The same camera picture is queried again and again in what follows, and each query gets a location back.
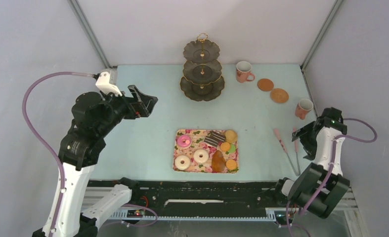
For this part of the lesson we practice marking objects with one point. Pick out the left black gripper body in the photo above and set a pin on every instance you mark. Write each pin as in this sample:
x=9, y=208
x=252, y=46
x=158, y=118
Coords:
x=133, y=109

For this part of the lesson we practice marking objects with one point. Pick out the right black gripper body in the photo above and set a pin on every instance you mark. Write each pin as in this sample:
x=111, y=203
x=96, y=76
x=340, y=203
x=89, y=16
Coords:
x=307, y=137

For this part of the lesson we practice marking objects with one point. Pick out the pink handled tongs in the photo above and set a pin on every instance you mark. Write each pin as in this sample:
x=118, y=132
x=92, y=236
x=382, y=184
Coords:
x=295, y=169

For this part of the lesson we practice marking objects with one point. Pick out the pink frosted donut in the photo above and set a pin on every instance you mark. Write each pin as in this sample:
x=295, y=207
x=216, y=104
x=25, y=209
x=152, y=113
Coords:
x=184, y=141

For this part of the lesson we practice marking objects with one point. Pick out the white donut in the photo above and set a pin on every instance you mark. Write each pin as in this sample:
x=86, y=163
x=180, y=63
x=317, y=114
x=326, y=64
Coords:
x=201, y=156
x=182, y=162

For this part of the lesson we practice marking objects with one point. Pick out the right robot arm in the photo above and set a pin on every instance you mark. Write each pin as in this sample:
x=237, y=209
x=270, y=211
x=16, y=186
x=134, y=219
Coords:
x=321, y=185

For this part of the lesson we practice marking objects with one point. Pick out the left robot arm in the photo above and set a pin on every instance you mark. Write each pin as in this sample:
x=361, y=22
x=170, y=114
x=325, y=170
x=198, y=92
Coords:
x=94, y=117

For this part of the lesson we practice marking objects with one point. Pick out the pink mug at right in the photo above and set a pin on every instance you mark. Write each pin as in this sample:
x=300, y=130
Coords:
x=304, y=106

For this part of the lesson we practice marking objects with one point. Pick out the brown round coaster right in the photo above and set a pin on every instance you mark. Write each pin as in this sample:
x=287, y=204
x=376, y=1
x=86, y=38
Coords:
x=279, y=95

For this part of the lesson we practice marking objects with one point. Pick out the brown round coaster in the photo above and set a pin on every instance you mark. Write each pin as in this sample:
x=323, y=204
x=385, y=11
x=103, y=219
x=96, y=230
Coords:
x=279, y=95
x=265, y=85

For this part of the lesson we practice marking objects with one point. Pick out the three-tier dark cake stand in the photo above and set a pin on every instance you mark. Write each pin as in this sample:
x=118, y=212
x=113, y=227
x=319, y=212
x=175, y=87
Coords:
x=202, y=78

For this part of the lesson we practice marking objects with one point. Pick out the brown round coaster left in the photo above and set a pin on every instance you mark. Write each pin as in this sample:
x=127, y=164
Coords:
x=265, y=85

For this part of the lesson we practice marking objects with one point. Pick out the floral serving tray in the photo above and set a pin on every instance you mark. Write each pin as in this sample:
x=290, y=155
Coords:
x=198, y=136

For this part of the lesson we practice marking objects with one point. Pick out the chocolate layered cake slice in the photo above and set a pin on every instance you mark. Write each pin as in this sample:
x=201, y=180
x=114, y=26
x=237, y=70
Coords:
x=214, y=138

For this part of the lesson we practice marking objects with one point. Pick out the green macaron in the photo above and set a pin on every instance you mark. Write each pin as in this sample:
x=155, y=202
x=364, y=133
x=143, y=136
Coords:
x=232, y=149

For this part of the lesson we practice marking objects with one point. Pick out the yellow round cookie top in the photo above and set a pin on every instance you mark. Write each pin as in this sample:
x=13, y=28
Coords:
x=231, y=136

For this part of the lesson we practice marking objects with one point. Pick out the orange round biscuit bottom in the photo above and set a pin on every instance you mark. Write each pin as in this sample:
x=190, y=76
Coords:
x=231, y=164

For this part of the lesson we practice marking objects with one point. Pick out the orange round biscuit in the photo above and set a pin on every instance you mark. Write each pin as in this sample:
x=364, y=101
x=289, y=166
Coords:
x=231, y=164
x=225, y=146

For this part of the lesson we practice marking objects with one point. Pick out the orange round biscuit middle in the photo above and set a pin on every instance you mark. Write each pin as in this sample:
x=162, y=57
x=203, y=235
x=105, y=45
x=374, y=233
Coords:
x=225, y=146

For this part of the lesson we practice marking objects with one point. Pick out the pink mug near stand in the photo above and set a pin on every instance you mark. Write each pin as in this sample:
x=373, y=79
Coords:
x=243, y=72

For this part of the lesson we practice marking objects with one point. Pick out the brown croissant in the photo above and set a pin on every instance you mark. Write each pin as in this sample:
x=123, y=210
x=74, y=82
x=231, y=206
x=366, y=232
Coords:
x=218, y=162

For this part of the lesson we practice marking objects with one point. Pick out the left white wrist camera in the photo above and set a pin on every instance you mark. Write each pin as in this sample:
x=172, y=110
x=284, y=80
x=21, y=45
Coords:
x=107, y=82

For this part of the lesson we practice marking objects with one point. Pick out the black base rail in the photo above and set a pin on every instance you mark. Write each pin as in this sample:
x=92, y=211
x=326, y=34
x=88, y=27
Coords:
x=198, y=200

